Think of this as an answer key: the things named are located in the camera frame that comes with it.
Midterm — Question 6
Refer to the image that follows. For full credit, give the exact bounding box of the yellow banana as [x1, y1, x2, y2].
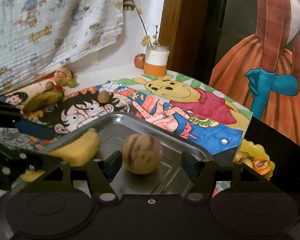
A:
[19, 128, 101, 182]

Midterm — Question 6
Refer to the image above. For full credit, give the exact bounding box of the striped pepino melon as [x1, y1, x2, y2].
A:
[54, 67, 72, 86]
[121, 133, 162, 174]

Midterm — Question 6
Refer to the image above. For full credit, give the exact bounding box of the small brown longan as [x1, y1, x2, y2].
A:
[97, 91, 110, 104]

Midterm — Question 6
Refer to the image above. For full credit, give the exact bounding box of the spotted ripe banana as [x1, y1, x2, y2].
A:
[23, 90, 64, 114]

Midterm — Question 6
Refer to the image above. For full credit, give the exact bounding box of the small brown longan fruit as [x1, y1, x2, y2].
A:
[45, 81, 55, 91]

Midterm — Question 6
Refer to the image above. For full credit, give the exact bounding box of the red cherry tomato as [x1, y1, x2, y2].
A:
[52, 85, 63, 91]

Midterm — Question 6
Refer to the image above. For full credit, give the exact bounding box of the green grape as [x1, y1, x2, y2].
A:
[66, 79, 78, 88]

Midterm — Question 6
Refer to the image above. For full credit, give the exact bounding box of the yellow flower decoration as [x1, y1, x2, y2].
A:
[230, 139, 275, 180]

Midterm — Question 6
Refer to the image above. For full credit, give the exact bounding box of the Winnie the Pooh drawing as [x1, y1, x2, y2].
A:
[105, 74, 252, 155]

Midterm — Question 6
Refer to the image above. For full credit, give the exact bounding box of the metal tray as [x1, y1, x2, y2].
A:
[39, 113, 212, 194]

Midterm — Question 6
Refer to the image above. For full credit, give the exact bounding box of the anime character drawing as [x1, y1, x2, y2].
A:
[0, 84, 198, 156]

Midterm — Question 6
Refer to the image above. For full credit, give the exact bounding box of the striped pepino melon by cloth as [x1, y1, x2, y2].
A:
[54, 67, 72, 86]

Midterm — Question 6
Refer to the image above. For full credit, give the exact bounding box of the red apple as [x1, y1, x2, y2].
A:
[134, 54, 145, 69]

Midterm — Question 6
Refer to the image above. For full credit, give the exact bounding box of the white orange jar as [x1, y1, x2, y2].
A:
[143, 45, 170, 77]

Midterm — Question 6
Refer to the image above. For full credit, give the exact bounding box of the orange dress woman poster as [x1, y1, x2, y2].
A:
[209, 0, 300, 146]

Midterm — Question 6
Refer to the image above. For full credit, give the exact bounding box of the yellow flower sprig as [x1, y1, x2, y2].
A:
[136, 7, 160, 49]

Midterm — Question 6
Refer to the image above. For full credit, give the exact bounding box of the printed white cloth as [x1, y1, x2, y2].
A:
[0, 0, 123, 95]

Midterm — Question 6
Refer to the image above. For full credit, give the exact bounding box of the brown wooden post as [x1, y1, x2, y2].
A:
[159, 0, 208, 76]

